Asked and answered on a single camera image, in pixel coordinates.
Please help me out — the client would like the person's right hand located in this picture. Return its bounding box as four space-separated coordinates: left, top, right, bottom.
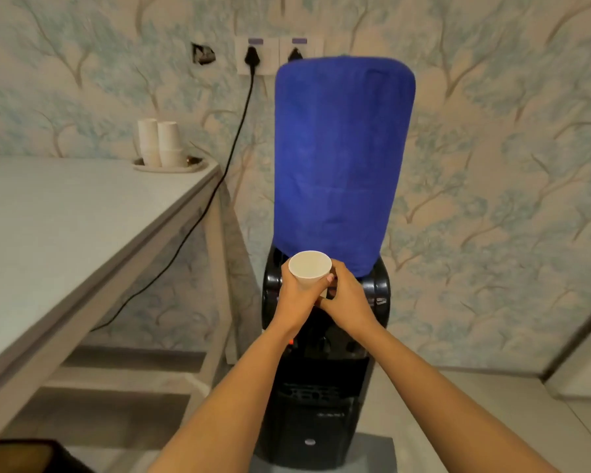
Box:
318 260 383 343

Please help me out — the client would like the person's left hand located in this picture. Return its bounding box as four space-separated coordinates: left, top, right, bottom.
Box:
270 263 337 338

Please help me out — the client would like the white paper cup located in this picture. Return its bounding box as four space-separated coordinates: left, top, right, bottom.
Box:
288 250 333 292

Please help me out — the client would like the person's right forearm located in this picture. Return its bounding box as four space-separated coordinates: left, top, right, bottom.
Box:
356 327 560 473

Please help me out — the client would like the person's left forearm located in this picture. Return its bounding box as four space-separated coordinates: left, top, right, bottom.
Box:
147 326 307 473

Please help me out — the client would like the black water dispenser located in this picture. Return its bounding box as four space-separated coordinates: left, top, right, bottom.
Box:
253 245 392 471

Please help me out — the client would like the blue water bottle cover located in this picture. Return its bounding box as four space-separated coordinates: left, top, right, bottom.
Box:
273 54 417 279

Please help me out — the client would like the white round tray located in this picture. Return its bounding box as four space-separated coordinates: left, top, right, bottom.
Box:
131 154 209 174

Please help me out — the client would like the stack of white paper cups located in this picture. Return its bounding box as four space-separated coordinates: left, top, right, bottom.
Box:
157 120 185 168
137 118 161 168

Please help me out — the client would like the white table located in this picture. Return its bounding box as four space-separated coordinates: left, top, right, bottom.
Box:
0 153 240 455

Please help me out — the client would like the black power cable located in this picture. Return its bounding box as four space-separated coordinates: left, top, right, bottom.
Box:
90 66 256 333

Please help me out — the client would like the white wall socket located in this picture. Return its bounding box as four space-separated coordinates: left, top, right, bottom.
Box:
235 36 280 77
279 36 325 64

